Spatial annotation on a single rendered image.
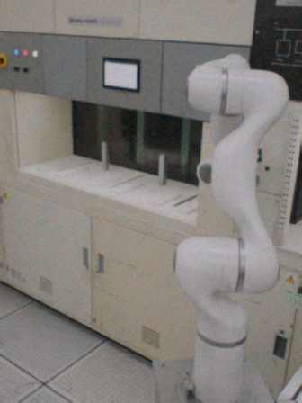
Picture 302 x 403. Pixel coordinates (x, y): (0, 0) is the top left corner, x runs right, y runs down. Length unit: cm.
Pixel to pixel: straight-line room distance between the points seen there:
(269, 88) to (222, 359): 61
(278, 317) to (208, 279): 94
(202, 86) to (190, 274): 41
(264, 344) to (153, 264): 59
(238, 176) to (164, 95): 93
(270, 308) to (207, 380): 80
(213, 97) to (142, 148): 158
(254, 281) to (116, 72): 126
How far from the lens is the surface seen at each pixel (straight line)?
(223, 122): 133
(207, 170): 146
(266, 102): 107
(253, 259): 103
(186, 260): 103
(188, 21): 186
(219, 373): 118
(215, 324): 110
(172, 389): 129
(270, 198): 178
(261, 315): 198
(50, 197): 254
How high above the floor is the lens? 163
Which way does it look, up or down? 21 degrees down
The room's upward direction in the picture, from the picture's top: 2 degrees clockwise
